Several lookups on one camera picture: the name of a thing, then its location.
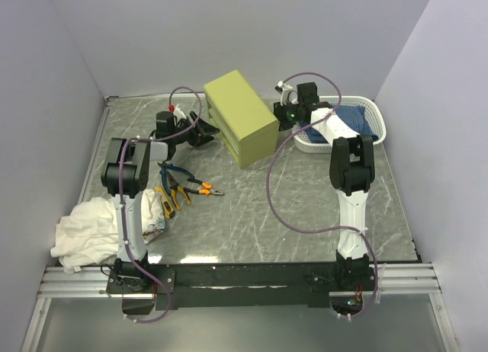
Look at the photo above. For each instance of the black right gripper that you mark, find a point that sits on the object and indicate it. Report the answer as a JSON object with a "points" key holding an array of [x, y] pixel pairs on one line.
{"points": [[277, 110]]}

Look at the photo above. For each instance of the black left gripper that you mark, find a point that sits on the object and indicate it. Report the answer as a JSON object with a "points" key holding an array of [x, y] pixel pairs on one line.
{"points": [[200, 132]]}

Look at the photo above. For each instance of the green metal drawer cabinet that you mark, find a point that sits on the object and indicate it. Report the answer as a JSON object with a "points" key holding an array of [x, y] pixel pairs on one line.
{"points": [[247, 126]]}

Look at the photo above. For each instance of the blue handled pliers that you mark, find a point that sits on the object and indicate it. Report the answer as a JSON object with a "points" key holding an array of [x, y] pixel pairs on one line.
{"points": [[171, 173]]}

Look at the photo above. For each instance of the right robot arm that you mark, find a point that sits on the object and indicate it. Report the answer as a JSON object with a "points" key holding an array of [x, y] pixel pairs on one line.
{"points": [[351, 172]]}

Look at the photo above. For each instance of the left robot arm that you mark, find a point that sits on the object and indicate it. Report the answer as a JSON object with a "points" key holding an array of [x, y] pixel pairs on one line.
{"points": [[125, 176]]}

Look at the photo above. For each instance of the orange black pliers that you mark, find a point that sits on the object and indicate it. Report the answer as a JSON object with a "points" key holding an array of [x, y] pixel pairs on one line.
{"points": [[204, 189]]}

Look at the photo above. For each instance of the yellow black pliers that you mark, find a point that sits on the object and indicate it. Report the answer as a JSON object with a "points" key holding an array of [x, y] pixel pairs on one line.
{"points": [[175, 189]]}

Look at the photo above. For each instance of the blue checkered cloth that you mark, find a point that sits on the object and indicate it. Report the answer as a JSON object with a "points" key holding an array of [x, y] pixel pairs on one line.
{"points": [[352, 116]]}

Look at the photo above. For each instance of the yellow utility knife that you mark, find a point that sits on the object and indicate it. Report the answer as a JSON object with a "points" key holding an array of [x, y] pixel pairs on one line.
{"points": [[168, 208]]}

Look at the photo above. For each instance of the white plastic basket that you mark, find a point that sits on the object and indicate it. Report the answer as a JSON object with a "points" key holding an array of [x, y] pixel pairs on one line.
{"points": [[372, 116]]}

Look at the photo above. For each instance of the white cloth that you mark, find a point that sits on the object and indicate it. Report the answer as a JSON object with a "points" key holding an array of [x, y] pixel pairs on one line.
{"points": [[88, 235]]}

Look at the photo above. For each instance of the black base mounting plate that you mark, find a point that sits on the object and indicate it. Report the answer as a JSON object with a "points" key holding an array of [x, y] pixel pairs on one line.
{"points": [[162, 299]]}

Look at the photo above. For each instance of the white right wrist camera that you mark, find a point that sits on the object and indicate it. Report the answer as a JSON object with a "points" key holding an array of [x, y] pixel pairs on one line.
{"points": [[288, 94]]}

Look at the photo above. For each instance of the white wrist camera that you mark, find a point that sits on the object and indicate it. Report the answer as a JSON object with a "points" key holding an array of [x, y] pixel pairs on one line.
{"points": [[288, 94], [177, 112]]}

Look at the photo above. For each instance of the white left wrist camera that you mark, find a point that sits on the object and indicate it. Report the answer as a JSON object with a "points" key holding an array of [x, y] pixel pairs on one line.
{"points": [[177, 112]]}

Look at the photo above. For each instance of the aluminium frame rail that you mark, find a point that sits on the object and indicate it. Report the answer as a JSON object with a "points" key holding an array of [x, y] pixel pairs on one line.
{"points": [[393, 279]]}

